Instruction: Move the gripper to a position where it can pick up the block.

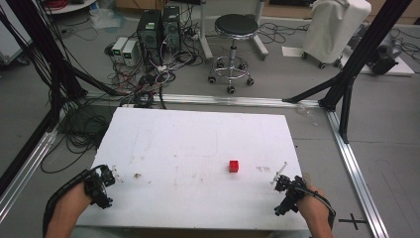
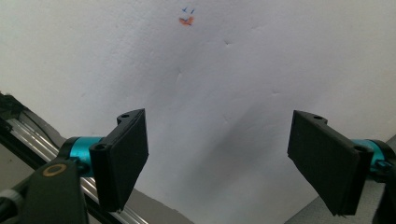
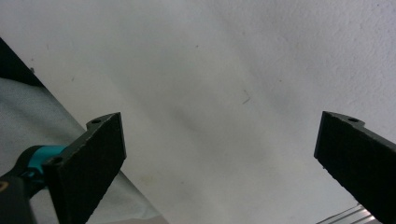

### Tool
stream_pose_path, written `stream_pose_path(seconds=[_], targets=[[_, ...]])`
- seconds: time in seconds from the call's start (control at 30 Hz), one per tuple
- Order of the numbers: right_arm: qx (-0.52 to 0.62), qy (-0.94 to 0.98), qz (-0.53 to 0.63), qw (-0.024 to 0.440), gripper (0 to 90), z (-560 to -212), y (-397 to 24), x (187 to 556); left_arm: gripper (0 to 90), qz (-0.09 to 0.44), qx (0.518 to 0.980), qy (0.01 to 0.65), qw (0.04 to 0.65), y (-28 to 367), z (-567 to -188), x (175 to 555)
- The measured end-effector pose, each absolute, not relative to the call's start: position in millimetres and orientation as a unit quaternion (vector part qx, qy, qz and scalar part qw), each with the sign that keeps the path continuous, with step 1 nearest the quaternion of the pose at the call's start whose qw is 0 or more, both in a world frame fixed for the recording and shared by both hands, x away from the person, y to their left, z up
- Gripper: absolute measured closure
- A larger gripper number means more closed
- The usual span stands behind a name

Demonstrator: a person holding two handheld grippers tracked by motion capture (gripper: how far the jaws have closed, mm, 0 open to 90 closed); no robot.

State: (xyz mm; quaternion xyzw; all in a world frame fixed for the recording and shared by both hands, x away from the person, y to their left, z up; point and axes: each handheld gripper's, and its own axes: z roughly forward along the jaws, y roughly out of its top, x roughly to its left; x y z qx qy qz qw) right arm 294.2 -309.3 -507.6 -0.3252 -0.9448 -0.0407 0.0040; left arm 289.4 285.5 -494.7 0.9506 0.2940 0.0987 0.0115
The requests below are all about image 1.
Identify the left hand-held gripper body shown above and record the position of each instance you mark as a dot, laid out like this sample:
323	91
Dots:
95	186

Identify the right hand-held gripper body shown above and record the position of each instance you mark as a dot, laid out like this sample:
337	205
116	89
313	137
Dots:
293	195

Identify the red cube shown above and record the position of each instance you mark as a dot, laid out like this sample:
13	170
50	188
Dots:
233	166

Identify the person's right hand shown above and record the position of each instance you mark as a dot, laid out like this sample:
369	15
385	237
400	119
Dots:
311	201

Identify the person's left hand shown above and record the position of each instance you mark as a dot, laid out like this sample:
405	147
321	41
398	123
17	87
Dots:
78	197

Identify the white plastic stick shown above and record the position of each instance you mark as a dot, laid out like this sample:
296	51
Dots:
279	173

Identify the white foam board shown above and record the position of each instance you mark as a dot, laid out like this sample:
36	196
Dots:
185	158

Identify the white power supply unit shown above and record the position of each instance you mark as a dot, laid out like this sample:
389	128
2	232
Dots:
119	49
129	53

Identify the white paper sheet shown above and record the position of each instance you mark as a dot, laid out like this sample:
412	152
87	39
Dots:
292	51

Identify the black computer tower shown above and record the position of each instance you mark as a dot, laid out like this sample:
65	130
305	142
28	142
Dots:
150	34
171	29

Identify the black round stool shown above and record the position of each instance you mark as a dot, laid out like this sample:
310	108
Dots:
233	46

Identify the white table leg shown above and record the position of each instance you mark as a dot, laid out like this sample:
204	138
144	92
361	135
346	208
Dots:
260	36
205	33

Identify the clear plastic bag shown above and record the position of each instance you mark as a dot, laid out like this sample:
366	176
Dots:
105	16

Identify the white covered cart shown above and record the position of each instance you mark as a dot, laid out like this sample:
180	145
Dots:
333	29

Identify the grey machine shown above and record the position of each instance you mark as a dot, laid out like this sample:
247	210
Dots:
388	54

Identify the white round table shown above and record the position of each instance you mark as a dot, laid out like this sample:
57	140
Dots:
67	6

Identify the aluminium floor rail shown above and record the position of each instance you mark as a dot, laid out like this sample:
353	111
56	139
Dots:
231	100
26	165
356	175

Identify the black frame beam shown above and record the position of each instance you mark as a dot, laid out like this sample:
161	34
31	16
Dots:
23	158

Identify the black frame post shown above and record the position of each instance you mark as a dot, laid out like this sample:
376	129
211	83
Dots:
39	43
366	49

